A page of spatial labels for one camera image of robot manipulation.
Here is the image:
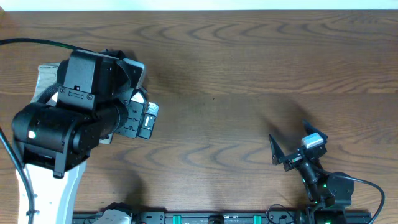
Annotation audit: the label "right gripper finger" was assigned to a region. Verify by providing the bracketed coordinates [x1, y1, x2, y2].
[303, 120, 328, 144]
[269, 134, 285, 165]

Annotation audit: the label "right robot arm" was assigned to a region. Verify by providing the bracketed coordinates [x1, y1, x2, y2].
[269, 120, 354, 218]

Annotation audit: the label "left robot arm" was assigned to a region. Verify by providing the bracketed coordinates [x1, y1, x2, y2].
[12, 50, 159, 223]

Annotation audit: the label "grey folded shorts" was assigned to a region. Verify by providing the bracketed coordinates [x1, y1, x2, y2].
[99, 48, 137, 146]

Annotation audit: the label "beige folded trousers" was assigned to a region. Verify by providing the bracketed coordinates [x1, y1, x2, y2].
[30, 62, 60, 103]

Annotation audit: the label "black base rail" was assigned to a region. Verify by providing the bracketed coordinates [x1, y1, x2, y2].
[72, 203, 371, 224]

